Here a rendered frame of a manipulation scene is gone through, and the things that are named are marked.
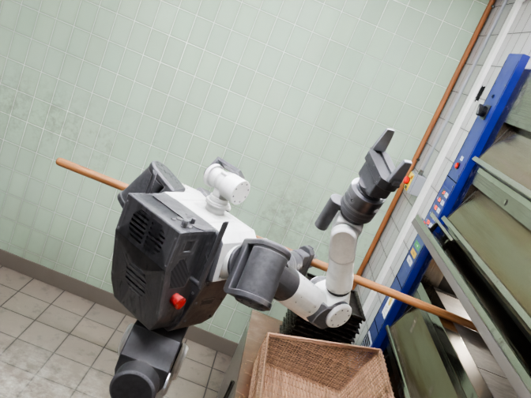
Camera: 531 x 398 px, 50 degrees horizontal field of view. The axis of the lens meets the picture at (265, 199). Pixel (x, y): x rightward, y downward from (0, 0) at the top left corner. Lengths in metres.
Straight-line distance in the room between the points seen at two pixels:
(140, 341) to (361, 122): 2.01
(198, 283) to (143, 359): 0.25
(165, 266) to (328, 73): 2.01
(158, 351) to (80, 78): 2.14
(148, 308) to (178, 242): 0.21
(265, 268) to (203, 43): 2.02
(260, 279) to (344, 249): 0.22
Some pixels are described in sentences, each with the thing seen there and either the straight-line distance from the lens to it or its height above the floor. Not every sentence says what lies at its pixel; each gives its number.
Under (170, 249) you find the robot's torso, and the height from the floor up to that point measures 1.34.
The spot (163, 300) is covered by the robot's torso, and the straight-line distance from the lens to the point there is 1.35.
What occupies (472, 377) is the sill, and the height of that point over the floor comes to 1.18.
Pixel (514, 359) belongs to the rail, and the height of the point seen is 1.43.
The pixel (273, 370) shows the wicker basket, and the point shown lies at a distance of 2.51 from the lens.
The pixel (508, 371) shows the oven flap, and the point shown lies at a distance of 1.35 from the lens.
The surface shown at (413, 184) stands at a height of 1.46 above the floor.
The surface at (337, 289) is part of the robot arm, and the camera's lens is 1.50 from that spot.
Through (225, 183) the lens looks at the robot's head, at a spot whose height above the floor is 1.48.
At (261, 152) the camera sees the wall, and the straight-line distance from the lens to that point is 3.16.
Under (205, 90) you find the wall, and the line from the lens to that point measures 3.16.
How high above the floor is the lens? 1.85
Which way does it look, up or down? 15 degrees down
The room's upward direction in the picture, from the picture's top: 23 degrees clockwise
